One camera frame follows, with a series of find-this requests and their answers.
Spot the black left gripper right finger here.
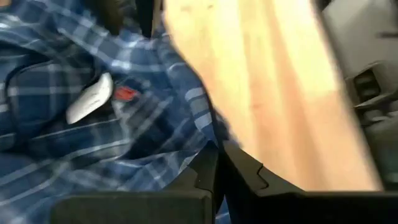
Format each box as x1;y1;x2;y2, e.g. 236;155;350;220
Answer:
219;139;398;224

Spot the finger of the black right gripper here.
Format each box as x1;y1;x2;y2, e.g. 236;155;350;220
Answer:
135;0;156;39

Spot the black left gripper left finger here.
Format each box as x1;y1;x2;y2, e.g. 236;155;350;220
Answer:
51;141;220;224

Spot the dark garment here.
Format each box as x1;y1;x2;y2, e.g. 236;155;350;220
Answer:
0;0;233;224

